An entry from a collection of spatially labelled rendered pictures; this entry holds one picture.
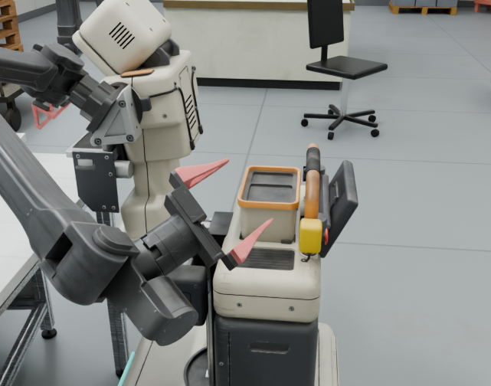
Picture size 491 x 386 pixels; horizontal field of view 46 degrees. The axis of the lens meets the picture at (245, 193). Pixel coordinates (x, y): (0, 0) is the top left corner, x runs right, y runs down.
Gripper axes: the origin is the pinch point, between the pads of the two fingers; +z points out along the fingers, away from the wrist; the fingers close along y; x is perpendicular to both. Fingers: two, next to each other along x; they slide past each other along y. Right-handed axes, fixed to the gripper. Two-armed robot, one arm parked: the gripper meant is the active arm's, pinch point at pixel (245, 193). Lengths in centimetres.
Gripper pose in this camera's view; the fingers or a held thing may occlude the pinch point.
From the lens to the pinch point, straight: 75.6
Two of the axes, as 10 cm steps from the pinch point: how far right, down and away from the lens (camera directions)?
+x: -1.8, 2.4, 9.5
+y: -5.9, -8.0, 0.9
